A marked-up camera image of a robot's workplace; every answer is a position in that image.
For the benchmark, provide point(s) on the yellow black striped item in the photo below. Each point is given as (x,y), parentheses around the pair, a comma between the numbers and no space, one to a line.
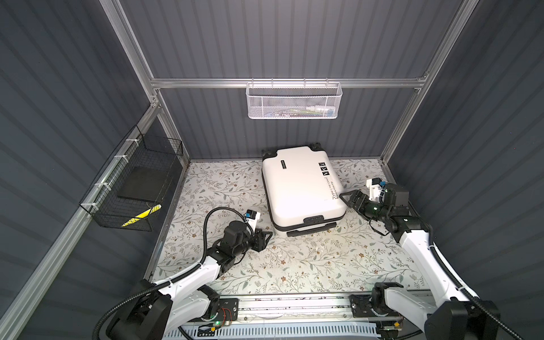
(142,215)

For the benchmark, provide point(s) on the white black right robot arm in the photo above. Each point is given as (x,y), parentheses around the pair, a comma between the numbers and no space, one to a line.
(457,312)

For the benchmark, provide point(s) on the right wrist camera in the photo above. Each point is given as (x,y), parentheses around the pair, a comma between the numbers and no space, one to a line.
(375,187)

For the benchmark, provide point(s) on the black wire mesh basket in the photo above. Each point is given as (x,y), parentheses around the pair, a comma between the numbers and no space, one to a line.
(143,150)

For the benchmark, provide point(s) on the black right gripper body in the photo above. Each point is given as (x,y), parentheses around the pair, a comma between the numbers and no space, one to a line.
(376,211)

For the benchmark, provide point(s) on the black pad in basket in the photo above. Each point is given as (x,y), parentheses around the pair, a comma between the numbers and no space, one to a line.
(144,184)

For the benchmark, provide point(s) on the floral table mat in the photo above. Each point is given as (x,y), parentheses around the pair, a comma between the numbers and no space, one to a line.
(353,256)

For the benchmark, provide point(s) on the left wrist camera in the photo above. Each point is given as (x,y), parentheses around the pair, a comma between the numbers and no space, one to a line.
(252,218)

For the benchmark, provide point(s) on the white hard-shell suitcase black lining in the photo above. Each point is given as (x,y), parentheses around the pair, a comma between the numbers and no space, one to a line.
(302,190)

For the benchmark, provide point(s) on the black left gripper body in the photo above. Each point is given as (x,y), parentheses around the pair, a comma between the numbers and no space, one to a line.
(245,246)

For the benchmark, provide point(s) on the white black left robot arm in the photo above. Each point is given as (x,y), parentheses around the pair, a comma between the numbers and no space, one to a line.
(155,309)

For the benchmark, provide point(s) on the white wire mesh basket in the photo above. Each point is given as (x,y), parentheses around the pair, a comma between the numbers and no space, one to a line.
(293,100)

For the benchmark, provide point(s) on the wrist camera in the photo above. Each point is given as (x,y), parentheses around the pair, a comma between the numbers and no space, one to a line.
(252,218)
(375,187)

